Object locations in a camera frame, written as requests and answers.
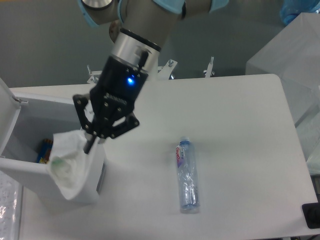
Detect blue snack packet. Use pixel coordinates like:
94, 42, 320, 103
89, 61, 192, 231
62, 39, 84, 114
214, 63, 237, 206
36, 138, 53, 164

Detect white table clamp bracket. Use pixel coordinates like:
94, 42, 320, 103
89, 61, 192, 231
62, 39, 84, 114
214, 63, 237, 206
86, 56, 215, 84

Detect white open trash can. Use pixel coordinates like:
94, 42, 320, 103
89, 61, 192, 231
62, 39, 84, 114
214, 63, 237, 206
0, 81, 106, 204

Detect white tissue wrapper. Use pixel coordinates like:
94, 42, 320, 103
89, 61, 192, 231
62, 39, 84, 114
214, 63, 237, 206
46, 130, 101, 203

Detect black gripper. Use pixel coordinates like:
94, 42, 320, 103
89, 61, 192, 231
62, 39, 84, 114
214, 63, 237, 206
72, 56, 148, 154

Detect clear plastic water bottle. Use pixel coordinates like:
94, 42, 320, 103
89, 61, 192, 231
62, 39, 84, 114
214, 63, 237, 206
175, 136, 200, 214

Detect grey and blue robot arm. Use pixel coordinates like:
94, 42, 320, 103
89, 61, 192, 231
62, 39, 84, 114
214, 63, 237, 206
72, 0, 228, 154

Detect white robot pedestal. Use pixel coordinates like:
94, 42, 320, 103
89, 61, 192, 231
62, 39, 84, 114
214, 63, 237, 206
109, 20, 161, 81

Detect black device at edge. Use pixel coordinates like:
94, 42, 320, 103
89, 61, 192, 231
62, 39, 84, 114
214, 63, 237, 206
302, 202, 320, 229

